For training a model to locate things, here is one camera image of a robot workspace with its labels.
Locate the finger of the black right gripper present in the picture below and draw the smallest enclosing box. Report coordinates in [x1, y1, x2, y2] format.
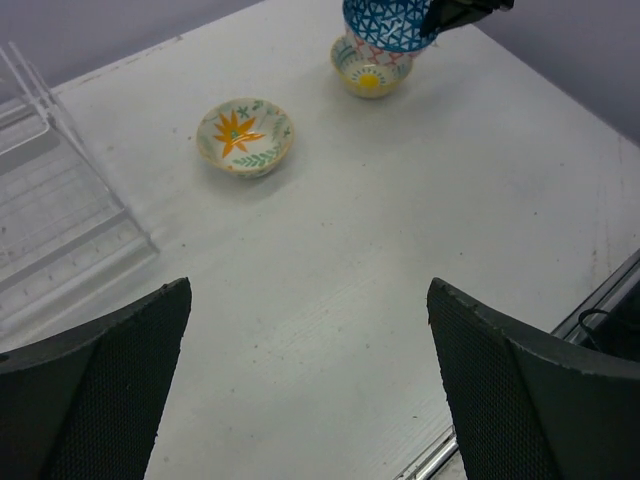
[420, 0, 514, 38]

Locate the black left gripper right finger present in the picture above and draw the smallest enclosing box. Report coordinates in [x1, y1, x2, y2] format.
[427, 278, 639, 479]

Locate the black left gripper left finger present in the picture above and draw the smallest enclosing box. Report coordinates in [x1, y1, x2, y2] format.
[1, 278, 192, 479]

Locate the dark blue patterned bowl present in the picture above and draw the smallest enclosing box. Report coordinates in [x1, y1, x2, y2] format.
[342, 0, 439, 53]

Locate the yellow blue patterned bowl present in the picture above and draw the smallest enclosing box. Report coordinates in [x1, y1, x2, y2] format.
[330, 36, 413, 99]

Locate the white bowl orange flower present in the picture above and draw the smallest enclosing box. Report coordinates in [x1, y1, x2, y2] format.
[195, 97, 295, 179]

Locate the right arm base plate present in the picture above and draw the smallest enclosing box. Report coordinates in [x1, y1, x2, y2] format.
[552, 251, 639, 362]

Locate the white wire dish rack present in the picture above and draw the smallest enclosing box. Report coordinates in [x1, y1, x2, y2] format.
[1, 42, 159, 351]

